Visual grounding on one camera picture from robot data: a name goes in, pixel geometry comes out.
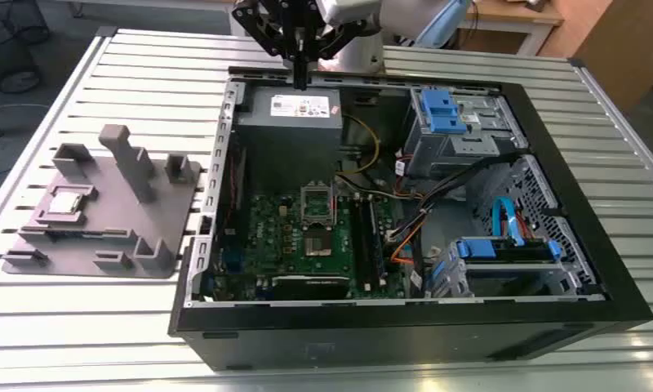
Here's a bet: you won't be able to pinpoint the blue port block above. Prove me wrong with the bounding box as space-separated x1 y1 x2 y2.
222 250 245 274

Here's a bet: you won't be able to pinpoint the wooden desk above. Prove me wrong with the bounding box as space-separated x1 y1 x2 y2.
68 0 566 56

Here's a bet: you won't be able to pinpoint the black graphics card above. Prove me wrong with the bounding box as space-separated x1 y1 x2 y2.
270 274 353 302

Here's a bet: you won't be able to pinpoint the black white wire bundle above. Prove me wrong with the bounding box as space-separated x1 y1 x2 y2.
334 161 414 200

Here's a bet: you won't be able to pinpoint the blue plastic drive latch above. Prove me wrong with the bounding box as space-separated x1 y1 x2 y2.
421 87 468 135

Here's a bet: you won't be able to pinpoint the silver CPU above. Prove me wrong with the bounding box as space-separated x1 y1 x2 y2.
50 191 86 214

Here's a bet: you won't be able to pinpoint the grey metal drive cage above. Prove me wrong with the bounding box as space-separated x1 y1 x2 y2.
405 87 528 177

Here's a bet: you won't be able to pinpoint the black cable bundle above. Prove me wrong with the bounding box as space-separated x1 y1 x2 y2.
382 156 524 246

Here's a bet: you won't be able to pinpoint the grey parts rack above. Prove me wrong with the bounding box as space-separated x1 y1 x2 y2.
2 124 205 279

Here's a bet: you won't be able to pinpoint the blue wire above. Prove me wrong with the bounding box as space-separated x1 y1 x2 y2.
490 196 530 248

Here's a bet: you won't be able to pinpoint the CPU socket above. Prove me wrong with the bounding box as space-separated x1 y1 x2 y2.
302 225 342 259

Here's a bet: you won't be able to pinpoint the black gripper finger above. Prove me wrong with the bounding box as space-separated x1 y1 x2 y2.
230 0 301 90
300 18 372 90

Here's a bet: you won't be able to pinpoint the grey power supply unit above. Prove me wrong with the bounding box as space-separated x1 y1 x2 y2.
233 87 342 142

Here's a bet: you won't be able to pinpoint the red orange wire bundle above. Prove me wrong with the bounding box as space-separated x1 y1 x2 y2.
392 177 424 200

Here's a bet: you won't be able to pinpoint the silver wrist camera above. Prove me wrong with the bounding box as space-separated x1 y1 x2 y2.
313 0 385 28

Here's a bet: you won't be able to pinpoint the wooden cabinet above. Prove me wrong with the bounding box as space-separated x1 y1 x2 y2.
537 0 653 114

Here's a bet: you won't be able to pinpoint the grey metal disk bay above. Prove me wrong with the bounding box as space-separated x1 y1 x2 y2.
422 238 602 300

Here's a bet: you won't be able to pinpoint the green motherboard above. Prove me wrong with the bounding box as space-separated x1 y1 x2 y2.
210 179 414 302

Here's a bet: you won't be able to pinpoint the hard disk in blue carrier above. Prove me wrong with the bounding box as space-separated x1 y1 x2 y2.
449 238 562 265

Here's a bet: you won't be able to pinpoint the metal socket cover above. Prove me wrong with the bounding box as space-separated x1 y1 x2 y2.
300 179 337 226

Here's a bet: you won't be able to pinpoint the black mesh bin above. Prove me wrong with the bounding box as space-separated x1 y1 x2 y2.
0 0 53 95

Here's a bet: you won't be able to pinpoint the black PC case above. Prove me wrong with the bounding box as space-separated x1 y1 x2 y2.
166 65 653 372

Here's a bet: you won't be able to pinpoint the RAM stick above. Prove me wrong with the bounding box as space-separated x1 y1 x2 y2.
42 229 109 241

